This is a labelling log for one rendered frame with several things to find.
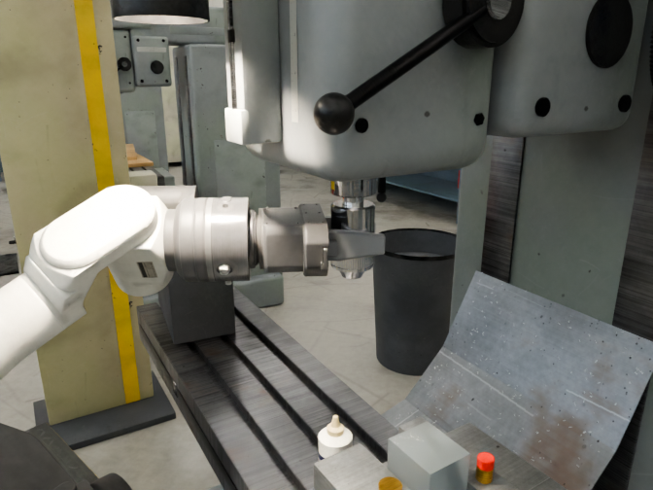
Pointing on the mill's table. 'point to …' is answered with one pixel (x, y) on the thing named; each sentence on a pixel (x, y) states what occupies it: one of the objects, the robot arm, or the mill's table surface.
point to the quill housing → (420, 90)
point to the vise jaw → (350, 471)
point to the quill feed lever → (496, 15)
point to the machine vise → (510, 477)
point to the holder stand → (197, 309)
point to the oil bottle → (333, 438)
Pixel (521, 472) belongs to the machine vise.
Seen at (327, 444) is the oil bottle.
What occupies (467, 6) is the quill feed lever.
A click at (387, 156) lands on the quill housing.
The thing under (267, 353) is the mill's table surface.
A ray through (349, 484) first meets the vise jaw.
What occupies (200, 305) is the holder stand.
